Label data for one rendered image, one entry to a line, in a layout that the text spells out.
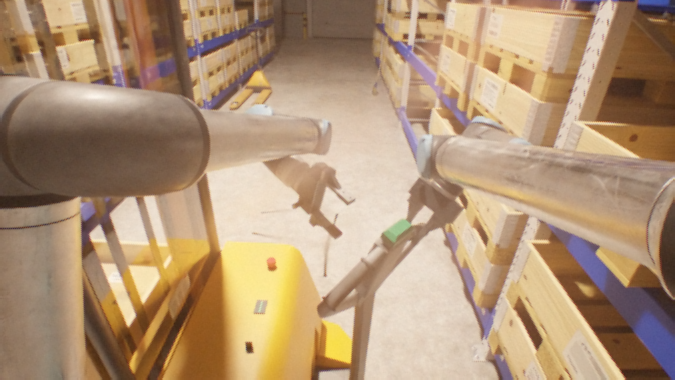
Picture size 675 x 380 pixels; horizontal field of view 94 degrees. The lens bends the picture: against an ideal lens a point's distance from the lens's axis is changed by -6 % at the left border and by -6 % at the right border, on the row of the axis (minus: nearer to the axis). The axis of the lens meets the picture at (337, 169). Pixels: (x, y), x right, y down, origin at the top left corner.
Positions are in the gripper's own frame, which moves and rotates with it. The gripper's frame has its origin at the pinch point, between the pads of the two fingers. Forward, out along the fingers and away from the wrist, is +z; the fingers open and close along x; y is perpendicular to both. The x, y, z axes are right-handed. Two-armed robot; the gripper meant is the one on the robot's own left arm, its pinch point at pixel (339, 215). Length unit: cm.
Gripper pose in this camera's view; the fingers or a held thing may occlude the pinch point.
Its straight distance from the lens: 88.2
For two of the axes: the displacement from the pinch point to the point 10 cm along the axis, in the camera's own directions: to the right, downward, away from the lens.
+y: -7.0, 3.2, -6.4
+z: 6.8, 5.8, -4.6
